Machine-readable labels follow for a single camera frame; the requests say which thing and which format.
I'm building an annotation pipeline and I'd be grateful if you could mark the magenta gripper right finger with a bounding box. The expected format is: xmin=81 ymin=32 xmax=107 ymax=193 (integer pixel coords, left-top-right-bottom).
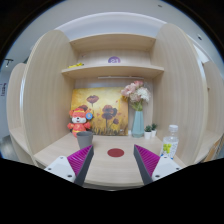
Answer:
xmin=134 ymin=145 xmax=181 ymax=185

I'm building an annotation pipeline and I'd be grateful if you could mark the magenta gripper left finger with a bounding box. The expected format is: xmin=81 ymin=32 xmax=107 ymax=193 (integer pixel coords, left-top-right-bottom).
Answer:
xmin=45 ymin=145 xmax=94 ymax=186

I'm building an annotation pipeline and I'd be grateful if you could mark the clear water bottle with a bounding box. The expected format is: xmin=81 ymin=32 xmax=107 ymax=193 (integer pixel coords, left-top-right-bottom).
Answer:
xmin=160 ymin=125 xmax=179 ymax=159

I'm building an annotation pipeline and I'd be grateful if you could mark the grey plastic cup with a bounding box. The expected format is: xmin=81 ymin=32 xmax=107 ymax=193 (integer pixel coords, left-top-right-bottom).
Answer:
xmin=77 ymin=131 xmax=93 ymax=148

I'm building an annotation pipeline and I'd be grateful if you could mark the small potted plant left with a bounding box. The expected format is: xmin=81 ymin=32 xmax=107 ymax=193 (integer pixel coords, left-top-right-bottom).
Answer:
xmin=144 ymin=125 xmax=152 ymax=139

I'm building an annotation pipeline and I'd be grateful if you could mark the small potted plant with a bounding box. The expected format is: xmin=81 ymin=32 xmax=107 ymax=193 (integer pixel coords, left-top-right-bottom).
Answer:
xmin=152 ymin=123 xmax=157 ymax=137
xmin=144 ymin=125 xmax=152 ymax=139

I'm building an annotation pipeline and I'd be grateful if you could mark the red round coaster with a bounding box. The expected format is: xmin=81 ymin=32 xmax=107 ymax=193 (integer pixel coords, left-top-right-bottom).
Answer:
xmin=107 ymin=148 xmax=124 ymax=157

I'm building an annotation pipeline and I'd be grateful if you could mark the small potted plant right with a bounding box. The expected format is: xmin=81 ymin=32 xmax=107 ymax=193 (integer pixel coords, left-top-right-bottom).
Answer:
xmin=152 ymin=123 xmax=157 ymax=137

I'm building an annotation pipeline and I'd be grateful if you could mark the teal ribbed vase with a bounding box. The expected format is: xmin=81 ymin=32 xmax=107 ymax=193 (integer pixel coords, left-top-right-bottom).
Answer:
xmin=132 ymin=111 xmax=144 ymax=138

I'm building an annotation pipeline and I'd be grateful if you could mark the red plush toy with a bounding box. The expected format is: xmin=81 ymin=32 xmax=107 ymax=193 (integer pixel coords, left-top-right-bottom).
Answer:
xmin=67 ymin=108 xmax=91 ymax=137

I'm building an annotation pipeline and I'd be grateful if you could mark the yellow flower painting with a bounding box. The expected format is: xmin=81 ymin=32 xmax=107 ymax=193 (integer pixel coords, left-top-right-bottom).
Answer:
xmin=71 ymin=87 xmax=128 ymax=136

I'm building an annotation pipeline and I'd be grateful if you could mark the pink white flower bouquet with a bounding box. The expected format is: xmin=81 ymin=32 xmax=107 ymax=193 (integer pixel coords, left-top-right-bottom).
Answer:
xmin=121 ymin=80 xmax=151 ymax=111

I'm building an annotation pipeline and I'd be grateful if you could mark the wooden shelf unit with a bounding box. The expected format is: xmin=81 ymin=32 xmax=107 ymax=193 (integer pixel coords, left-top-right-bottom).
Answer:
xmin=7 ymin=24 xmax=224 ymax=188

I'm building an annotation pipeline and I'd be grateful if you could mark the white light bar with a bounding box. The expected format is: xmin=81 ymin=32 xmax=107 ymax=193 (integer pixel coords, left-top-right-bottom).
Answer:
xmin=98 ymin=76 xmax=144 ymax=80

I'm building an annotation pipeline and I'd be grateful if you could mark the yellow object on shelf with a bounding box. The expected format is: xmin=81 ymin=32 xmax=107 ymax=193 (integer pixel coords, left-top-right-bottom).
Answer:
xmin=68 ymin=63 xmax=84 ymax=68

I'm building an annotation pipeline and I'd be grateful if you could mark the purple round number sign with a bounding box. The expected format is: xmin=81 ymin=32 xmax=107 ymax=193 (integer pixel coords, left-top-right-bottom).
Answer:
xmin=108 ymin=56 xmax=121 ymax=63

